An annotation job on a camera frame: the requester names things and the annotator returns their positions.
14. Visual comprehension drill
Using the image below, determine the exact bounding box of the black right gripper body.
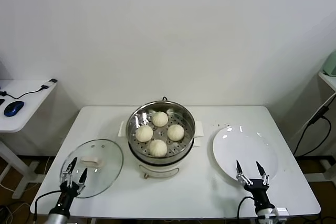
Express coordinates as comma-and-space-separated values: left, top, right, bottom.
244, 179, 272, 210

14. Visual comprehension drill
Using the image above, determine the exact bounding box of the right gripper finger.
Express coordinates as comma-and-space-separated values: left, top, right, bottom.
257, 161, 270, 187
235, 159, 253, 187

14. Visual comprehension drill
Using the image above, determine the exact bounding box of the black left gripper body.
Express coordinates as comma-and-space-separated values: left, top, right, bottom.
55, 183, 86, 213

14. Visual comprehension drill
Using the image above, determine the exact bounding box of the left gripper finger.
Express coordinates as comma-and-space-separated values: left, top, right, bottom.
61, 157, 78, 187
76, 167, 88, 191

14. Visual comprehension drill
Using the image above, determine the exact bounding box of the round glass pot lid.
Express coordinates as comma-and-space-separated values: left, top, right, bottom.
60, 138, 124, 198

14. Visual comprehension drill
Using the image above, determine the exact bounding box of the white steamed baozi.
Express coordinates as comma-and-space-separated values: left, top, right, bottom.
135, 125, 154, 143
166, 124, 185, 142
152, 111, 169, 127
149, 139, 168, 158

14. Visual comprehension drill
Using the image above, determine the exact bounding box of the stainless steel steamer basket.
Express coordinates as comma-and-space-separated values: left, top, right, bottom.
126, 100, 196, 159

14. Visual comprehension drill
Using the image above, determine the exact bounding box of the white round plate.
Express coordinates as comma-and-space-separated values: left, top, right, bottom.
212, 125, 279, 185

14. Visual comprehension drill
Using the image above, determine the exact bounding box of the white electric cooker pot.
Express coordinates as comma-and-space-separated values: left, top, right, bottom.
118, 120, 205, 180

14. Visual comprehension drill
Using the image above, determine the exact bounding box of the white side desk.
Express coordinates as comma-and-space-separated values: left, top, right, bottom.
0, 79, 59, 200

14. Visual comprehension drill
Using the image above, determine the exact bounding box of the blue computer mouse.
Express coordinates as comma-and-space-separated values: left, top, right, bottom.
3, 101, 25, 117

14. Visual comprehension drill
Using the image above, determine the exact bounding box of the mint green appliance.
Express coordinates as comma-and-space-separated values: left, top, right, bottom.
322, 51, 336, 77

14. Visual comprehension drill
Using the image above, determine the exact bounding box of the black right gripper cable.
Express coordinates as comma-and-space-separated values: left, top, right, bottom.
236, 196, 257, 224

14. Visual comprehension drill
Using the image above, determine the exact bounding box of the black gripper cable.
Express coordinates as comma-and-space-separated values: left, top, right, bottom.
236, 196, 257, 224
30, 191, 62, 224

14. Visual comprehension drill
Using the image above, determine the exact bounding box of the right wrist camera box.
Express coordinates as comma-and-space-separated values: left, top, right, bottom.
272, 207, 289, 217

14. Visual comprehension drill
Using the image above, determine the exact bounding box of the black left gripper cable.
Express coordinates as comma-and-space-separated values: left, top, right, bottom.
30, 191, 62, 224

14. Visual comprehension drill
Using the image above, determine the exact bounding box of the black power cable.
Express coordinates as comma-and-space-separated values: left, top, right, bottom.
292, 105, 332, 156

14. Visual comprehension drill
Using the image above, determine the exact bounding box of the thin white cable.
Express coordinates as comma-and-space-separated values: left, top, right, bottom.
293, 93, 336, 137

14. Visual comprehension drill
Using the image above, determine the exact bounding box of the black cable with adapter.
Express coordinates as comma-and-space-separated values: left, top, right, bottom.
0, 78, 58, 99

